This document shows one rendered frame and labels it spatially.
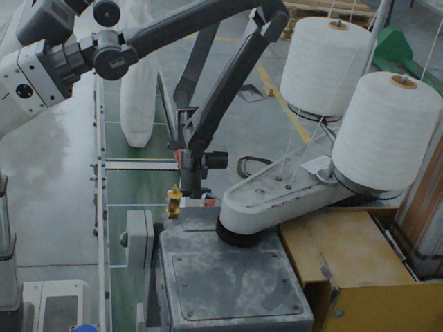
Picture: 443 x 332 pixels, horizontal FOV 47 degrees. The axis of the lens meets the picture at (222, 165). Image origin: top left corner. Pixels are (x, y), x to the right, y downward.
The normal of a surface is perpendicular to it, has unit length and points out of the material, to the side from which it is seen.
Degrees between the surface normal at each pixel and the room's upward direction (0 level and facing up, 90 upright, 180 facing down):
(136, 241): 90
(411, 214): 90
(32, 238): 0
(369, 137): 88
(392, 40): 75
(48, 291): 0
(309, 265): 0
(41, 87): 90
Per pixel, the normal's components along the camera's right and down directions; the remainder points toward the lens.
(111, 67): 0.24, 0.63
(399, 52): 0.23, 0.33
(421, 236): -0.97, -0.01
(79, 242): 0.15, -0.83
